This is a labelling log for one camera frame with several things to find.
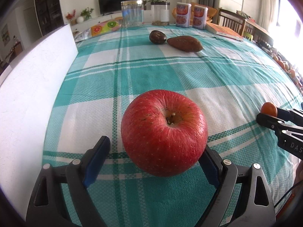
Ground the orange tangerine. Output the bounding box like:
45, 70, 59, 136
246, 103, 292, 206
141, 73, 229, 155
260, 102, 278, 117

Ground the red apple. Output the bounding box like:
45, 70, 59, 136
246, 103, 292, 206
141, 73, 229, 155
121, 90, 208, 177

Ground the dark purple passion fruit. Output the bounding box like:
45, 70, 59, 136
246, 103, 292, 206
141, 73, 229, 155
149, 30, 167, 45

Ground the person's right hand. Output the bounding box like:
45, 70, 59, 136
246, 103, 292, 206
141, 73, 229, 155
293, 160, 303, 195

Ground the teal white plaid tablecloth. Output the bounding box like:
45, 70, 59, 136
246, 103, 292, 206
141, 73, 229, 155
43, 26, 302, 226

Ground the orange book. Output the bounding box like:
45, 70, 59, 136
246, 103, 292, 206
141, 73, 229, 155
205, 22, 243, 41

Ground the wooden chair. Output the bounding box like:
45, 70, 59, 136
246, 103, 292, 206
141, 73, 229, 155
217, 8, 247, 36

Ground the brown sweet potato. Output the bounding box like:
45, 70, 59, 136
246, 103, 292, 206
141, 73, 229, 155
167, 35, 203, 53

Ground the white foam board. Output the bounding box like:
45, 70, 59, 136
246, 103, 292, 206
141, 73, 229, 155
1, 25, 78, 218

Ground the right orange tin can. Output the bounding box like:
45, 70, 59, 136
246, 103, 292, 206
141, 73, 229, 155
193, 5, 208, 30

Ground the orange tin can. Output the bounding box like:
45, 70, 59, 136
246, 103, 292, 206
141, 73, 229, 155
176, 2, 191, 28
193, 5, 208, 30

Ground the left orange tin can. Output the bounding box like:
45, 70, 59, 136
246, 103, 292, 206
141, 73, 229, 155
176, 2, 191, 28

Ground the clear jar black lid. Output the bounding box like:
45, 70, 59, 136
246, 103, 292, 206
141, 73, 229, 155
151, 2, 170, 26

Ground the green potted plant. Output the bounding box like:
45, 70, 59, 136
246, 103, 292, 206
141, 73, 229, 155
147, 0, 167, 5

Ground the clear jar gold lid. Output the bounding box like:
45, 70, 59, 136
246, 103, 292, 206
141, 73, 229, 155
121, 0, 144, 28

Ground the white tv cabinet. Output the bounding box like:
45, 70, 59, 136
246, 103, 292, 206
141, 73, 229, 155
71, 10, 152, 33

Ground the fruit print pillow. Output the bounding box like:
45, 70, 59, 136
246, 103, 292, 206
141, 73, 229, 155
90, 20, 121, 37

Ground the red flower vase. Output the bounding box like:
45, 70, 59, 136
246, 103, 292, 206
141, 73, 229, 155
65, 9, 76, 25

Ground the black television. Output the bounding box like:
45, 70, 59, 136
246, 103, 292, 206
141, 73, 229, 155
98, 0, 132, 15

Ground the black cable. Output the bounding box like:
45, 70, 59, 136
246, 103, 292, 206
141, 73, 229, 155
274, 179, 303, 210

